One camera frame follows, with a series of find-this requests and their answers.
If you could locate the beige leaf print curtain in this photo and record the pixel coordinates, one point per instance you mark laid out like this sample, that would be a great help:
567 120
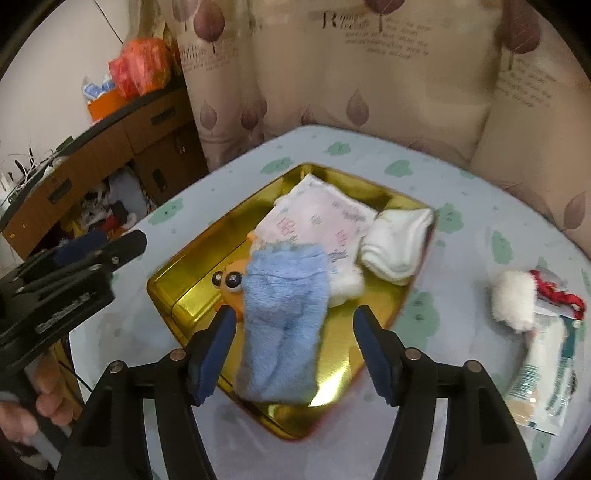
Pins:
415 115

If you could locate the blue fluffy sock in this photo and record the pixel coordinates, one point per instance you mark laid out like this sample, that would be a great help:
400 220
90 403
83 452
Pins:
281 314

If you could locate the brown wooden desk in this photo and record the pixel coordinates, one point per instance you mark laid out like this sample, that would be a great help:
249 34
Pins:
106 147

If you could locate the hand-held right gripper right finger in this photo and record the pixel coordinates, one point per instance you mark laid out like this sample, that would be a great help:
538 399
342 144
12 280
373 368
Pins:
376 357

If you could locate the white toy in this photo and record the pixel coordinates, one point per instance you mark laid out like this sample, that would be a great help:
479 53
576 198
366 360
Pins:
344 284

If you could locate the clutter pile under desk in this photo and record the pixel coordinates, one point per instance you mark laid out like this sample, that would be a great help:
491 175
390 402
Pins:
115 203

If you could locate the blue white bottles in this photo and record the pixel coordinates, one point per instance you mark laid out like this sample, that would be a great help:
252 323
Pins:
97 87

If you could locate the red plastic bag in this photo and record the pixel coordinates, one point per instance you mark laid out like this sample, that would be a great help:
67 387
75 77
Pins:
141 67

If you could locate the pink printed soft packet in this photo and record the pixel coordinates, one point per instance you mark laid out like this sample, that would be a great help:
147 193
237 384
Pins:
314 217

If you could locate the orange box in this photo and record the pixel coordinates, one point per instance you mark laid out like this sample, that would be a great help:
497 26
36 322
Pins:
106 106

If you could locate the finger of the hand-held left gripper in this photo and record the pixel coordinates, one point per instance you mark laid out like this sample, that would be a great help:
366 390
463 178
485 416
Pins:
127 249
83 247

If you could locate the white green plastic packet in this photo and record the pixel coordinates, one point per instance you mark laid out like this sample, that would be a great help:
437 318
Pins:
545 369

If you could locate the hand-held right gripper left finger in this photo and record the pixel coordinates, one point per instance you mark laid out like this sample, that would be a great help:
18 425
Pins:
214 353

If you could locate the person's left hand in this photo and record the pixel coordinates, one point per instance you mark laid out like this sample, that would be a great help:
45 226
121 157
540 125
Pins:
53 408

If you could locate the red tin box gold inside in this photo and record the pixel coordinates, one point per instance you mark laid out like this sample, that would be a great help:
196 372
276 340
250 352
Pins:
194 286

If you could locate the orange big-eyed rubber toy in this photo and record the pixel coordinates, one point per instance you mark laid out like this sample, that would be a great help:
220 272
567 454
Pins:
233 302

